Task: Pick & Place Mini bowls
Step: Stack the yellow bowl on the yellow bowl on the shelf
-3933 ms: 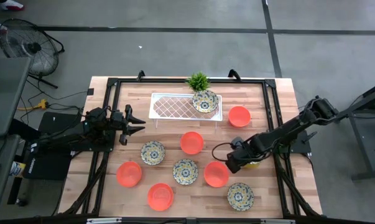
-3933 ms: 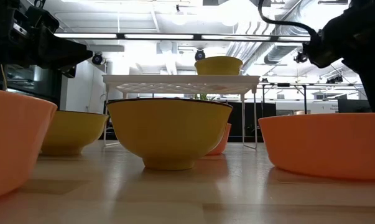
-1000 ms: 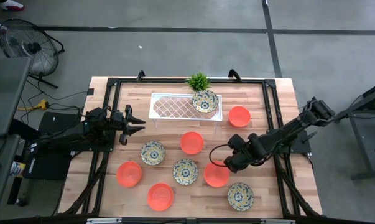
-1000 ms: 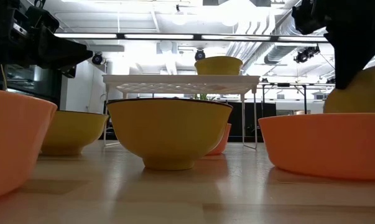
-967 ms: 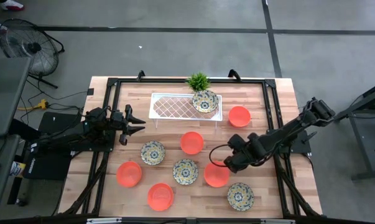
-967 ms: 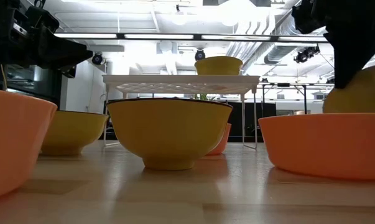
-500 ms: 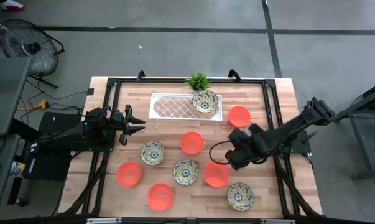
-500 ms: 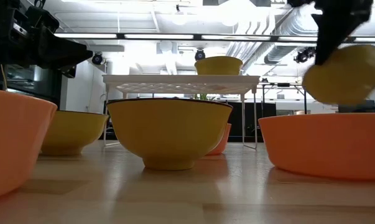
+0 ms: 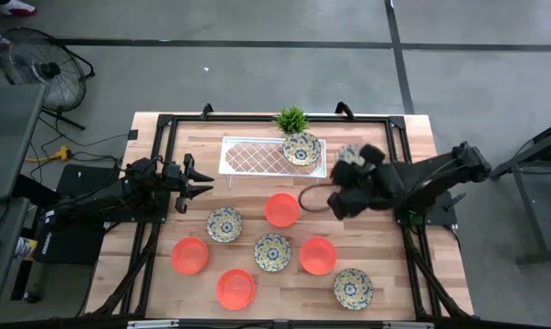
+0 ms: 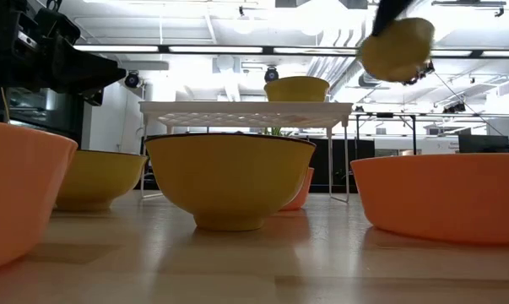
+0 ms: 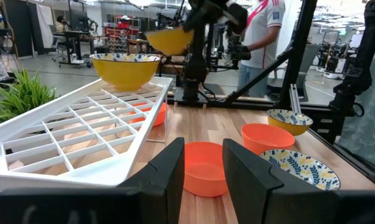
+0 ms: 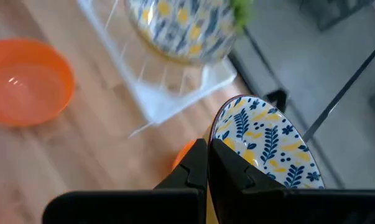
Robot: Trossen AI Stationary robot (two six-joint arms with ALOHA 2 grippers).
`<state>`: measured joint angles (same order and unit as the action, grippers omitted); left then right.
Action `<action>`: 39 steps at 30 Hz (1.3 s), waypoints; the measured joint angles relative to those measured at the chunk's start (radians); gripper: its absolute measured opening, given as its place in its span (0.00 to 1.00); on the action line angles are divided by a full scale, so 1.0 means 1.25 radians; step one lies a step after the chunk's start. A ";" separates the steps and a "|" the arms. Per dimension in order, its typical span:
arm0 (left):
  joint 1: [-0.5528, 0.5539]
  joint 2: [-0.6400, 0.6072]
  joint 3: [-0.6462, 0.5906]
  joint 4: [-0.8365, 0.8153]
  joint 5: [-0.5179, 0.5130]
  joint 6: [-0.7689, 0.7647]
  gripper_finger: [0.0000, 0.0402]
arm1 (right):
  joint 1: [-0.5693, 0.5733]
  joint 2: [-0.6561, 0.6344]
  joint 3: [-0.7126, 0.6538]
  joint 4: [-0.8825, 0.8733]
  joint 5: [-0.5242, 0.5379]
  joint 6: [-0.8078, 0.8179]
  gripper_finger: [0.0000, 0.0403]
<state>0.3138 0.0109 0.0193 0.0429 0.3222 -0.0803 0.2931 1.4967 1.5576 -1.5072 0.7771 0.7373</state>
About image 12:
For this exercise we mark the small green potted plant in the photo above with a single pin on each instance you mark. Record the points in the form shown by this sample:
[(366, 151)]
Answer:
[(243, 12)]

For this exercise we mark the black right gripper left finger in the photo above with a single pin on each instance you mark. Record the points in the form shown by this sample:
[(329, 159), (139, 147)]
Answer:
[(174, 205)]

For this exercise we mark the orange plastic bowl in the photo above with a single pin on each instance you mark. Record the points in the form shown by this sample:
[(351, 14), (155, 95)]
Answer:
[(28, 84), (183, 154)]

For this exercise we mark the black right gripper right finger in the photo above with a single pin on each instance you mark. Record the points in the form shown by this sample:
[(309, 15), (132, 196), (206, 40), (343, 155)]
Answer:
[(237, 193)]

